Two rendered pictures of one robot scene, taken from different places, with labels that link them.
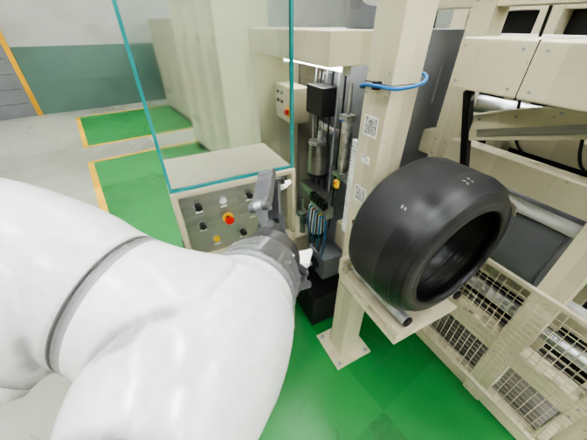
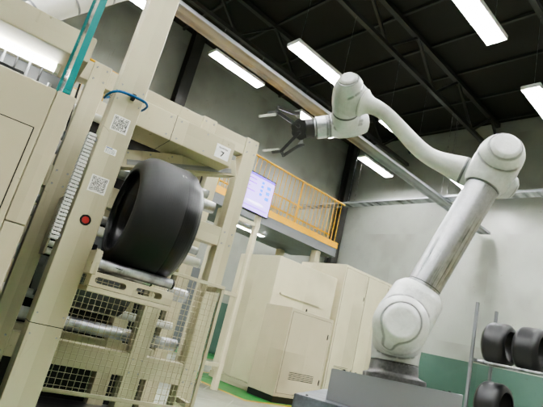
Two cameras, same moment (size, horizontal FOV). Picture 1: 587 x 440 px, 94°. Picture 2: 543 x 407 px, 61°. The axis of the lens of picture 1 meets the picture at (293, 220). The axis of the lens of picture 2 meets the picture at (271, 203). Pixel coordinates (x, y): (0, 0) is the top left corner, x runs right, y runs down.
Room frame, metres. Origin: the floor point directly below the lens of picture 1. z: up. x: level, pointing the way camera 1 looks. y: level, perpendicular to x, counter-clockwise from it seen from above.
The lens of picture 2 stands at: (0.41, 1.70, 0.78)
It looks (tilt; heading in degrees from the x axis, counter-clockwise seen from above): 16 degrees up; 267
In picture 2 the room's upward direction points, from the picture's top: 14 degrees clockwise
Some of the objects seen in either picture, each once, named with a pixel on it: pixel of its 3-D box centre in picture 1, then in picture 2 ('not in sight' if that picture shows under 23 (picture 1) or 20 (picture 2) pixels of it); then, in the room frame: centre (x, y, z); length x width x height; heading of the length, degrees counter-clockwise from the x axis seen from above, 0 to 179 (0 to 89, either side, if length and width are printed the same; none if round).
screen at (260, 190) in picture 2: not in sight; (255, 193); (0.29, -4.47, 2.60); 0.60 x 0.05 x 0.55; 36
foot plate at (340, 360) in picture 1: (342, 342); not in sight; (1.06, -0.34, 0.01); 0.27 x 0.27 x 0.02; 27
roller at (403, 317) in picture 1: (377, 290); (136, 274); (0.77, -0.36, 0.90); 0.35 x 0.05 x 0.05; 27
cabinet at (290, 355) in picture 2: not in sight; (291, 354); (-0.82, -5.24, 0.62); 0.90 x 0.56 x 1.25; 36
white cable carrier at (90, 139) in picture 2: (353, 189); (73, 185); (1.12, -0.28, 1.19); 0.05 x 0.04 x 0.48; 117
